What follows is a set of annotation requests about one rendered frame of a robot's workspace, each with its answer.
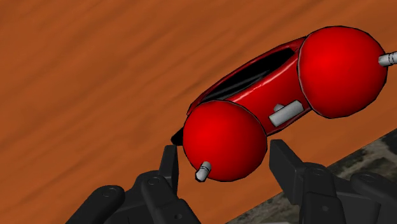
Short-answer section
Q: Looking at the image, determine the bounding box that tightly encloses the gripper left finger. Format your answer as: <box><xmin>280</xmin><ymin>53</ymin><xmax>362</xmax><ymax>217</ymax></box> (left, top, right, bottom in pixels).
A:
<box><xmin>64</xmin><ymin>144</ymin><xmax>202</xmax><ymax>224</ymax></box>

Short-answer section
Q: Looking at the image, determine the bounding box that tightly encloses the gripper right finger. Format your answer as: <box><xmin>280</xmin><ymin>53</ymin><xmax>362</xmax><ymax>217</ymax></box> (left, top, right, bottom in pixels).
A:
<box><xmin>268</xmin><ymin>139</ymin><xmax>397</xmax><ymax>224</ymax></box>

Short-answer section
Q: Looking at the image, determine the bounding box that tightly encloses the red toy with round ends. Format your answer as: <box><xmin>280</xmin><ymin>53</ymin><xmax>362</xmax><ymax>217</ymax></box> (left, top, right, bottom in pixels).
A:
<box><xmin>170</xmin><ymin>25</ymin><xmax>397</xmax><ymax>183</ymax></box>

